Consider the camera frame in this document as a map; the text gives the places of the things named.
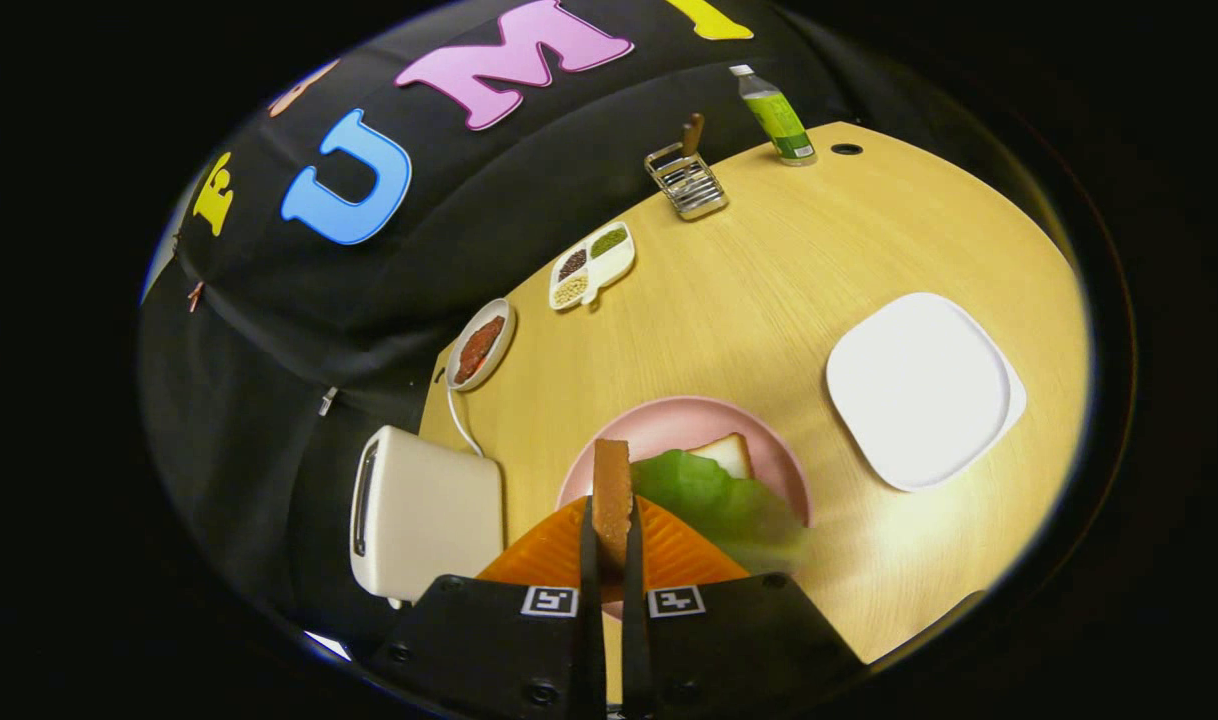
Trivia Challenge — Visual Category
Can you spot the metal wire rack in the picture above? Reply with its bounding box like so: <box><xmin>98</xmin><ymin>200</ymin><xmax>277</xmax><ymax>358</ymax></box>
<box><xmin>644</xmin><ymin>142</ymin><xmax>730</xmax><ymax>221</ymax></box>

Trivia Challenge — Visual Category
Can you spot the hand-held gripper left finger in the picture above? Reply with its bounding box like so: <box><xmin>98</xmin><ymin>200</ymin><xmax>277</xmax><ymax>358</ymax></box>
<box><xmin>367</xmin><ymin>495</ymin><xmax>607</xmax><ymax>719</ymax></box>

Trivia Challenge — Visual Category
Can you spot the white bread slice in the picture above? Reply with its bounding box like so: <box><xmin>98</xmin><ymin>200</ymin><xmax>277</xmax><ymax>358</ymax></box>
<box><xmin>591</xmin><ymin>438</ymin><xmax>634</xmax><ymax>573</ymax></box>
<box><xmin>687</xmin><ymin>432</ymin><xmax>756</xmax><ymax>481</ymax></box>

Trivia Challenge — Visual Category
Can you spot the green lettuce leaf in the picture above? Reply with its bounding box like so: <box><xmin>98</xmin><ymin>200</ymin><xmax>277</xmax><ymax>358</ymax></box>
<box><xmin>631</xmin><ymin>449</ymin><xmax>812</xmax><ymax>576</ymax></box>

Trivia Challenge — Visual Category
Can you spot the white oval plate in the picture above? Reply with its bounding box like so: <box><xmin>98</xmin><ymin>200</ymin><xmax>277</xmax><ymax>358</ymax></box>
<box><xmin>445</xmin><ymin>298</ymin><xmax>517</xmax><ymax>392</ymax></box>

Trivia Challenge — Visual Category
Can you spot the white square plate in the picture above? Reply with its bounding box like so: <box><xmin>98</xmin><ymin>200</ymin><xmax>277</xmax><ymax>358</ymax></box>
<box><xmin>825</xmin><ymin>292</ymin><xmax>1028</xmax><ymax>493</ymax></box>

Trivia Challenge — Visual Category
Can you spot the pink round plate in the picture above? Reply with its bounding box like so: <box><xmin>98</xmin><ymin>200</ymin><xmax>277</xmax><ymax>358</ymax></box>
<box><xmin>555</xmin><ymin>395</ymin><xmax>813</xmax><ymax>621</ymax></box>

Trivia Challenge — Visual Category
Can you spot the white divided dish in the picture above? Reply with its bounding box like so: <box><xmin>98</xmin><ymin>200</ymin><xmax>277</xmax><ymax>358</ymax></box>
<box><xmin>549</xmin><ymin>221</ymin><xmax>637</xmax><ymax>312</ymax></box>

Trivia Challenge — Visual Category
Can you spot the red meat slice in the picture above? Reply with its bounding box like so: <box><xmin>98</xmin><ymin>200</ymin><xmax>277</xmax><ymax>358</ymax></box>
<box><xmin>455</xmin><ymin>315</ymin><xmax>506</xmax><ymax>385</ymax></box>

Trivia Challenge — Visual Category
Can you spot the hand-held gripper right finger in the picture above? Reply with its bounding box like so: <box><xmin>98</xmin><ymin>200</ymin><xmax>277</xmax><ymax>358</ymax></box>
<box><xmin>621</xmin><ymin>495</ymin><xmax>865</xmax><ymax>719</ymax></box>

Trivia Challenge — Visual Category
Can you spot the white toaster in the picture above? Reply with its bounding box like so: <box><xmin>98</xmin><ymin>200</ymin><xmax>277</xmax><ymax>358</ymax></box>
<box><xmin>349</xmin><ymin>425</ymin><xmax>505</xmax><ymax>609</ymax></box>

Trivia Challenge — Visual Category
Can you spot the white toaster cable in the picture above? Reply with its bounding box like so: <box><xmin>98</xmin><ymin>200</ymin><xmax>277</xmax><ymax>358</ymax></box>
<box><xmin>446</xmin><ymin>385</ymin><xmax>485</xmax><ymax>459</ymax></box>

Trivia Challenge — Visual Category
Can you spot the green label plastic bottle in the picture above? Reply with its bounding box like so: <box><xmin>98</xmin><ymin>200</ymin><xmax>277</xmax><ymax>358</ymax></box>
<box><xmin>729</xmin><ymin>64</ymin><xmax>818</xmax><ymax>167</ymax></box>

